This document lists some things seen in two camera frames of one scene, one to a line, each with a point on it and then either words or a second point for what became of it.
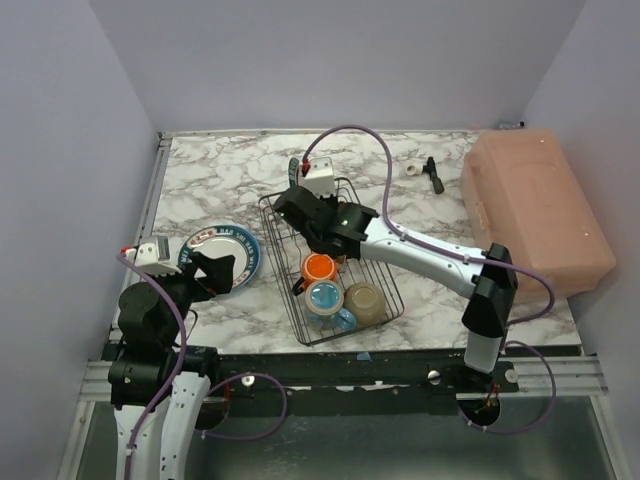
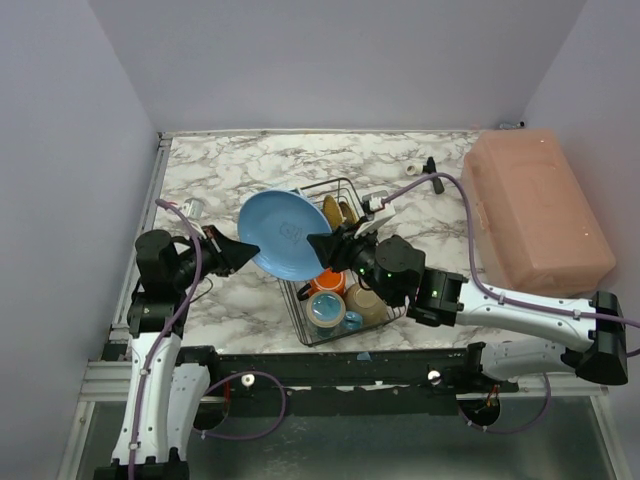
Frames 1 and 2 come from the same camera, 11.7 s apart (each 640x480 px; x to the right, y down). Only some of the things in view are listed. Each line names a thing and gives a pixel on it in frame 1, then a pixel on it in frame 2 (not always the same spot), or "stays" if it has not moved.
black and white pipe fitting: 416,169 stays
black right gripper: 291,201 -> 341,248
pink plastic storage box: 524,196 stays
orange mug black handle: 316,267 -> 329,280
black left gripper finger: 222,274 -> 235,254
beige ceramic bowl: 367,302 stays
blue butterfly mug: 323,309 stays
